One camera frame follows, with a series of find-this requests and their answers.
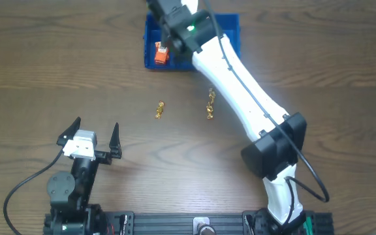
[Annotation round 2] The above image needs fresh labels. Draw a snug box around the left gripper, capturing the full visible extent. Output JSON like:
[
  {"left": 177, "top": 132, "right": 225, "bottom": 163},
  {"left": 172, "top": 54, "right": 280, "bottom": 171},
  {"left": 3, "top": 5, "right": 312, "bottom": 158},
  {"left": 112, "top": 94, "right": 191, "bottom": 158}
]
[{"left": 56, "top": 116, "right": 123, "bottom": 166}]

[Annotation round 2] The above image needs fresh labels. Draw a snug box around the orange candy box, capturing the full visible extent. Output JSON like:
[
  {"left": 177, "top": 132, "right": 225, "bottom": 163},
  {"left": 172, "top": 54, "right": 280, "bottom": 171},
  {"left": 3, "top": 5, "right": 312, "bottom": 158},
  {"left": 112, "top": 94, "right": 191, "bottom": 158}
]
[
  {"left": 153, "top": 42, "right": 170, "bottom": 66},
  {"left": 155, "top": 41, "right": 171, "bottom": 63}
]

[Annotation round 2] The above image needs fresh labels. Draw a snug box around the blue tray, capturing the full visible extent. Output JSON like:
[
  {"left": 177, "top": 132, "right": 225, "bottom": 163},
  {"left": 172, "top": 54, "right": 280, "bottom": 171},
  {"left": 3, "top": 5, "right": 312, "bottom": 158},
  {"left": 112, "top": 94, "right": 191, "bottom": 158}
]
[{"left": 143, "top": 12, "right": 241, "bottom": 71}]

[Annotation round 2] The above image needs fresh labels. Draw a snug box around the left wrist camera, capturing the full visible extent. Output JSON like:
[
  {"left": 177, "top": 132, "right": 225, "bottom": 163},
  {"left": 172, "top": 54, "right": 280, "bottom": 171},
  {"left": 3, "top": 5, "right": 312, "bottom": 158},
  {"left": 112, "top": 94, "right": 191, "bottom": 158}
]
[{"left": 62, "top": 129, "right": 98, "bottom": 161}]

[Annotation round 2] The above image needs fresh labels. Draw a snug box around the mounting rail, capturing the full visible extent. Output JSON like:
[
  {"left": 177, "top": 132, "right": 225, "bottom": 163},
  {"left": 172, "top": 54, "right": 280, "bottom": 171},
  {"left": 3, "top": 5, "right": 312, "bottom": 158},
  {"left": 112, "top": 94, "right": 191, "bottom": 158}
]
[{"left": 43, "top": 210, "right": 334, "bottom": 235}]

